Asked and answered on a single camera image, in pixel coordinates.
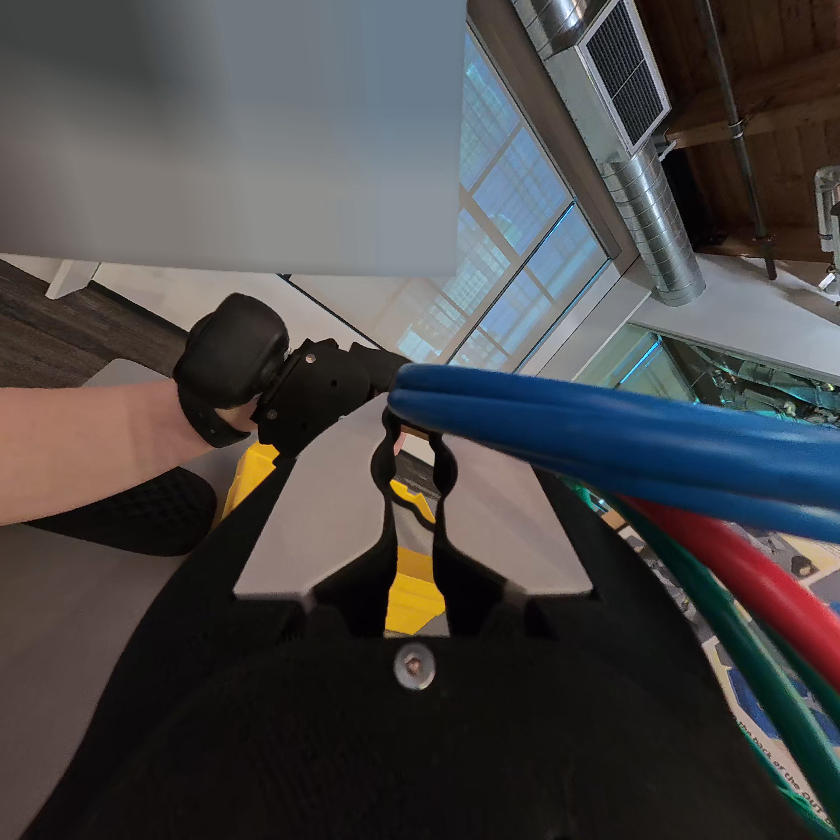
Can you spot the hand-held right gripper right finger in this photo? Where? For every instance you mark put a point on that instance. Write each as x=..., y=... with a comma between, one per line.
x=512, y=531

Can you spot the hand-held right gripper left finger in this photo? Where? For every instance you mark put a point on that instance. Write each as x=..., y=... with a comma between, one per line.
x=315, y=525

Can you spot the person's left forearm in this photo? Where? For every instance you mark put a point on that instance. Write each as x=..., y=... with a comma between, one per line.
x=79, y=446

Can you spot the yellow plastic bin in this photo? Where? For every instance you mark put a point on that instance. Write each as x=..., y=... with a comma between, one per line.
x=410, y=597

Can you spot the black mesh pad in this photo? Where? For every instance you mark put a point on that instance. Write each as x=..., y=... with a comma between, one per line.
x=124, y=518

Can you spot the large paned window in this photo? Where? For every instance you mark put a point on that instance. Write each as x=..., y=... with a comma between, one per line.
x=512, y=216

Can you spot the white table leg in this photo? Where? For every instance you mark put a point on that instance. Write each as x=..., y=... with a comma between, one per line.
x=69, y=279

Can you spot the glass partition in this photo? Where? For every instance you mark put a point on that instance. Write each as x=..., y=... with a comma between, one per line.
x=741, y=387

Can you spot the printed instruction sheet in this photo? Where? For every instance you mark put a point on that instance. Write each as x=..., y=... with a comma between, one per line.
x=820, y=544

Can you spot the air vent grille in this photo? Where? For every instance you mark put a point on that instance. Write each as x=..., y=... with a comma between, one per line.
x=627, y=72

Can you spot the bundle of silver insulated pipes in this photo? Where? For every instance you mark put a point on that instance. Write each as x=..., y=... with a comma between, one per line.
x=828, y=210

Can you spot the metal ceiling pipe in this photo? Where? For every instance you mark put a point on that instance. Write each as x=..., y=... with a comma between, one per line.
x=741, y=131

